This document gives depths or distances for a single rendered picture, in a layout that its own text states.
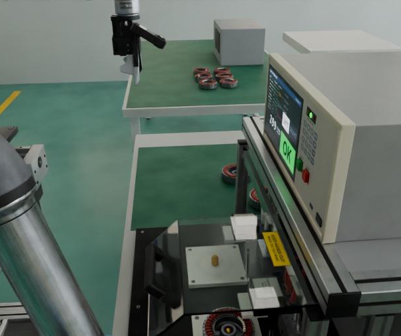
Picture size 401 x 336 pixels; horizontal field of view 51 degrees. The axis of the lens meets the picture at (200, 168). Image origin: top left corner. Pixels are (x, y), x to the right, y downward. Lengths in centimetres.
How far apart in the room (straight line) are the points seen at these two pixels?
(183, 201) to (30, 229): 95
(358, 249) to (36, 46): 522
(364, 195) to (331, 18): 518
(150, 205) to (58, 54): 432
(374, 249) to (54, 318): 48
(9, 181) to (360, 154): 47
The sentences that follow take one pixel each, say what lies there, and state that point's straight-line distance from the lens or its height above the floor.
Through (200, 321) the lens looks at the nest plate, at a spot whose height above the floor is 78.
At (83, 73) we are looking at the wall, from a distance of 563.
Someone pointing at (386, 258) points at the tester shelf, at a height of 111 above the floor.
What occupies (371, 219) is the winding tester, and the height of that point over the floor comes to 116.
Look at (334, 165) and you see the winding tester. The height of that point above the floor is 126.
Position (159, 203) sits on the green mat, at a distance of 147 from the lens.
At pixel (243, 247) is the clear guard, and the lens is 76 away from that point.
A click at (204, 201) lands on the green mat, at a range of 147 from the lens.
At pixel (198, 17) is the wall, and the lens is 543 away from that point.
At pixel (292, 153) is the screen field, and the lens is 84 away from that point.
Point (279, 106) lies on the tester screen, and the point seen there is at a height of 123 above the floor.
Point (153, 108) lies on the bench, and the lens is 234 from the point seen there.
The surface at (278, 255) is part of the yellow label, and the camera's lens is 75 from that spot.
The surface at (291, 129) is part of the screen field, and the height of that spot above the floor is 122.
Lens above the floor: 154
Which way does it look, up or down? 28 degrees down
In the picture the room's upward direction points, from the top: straight up
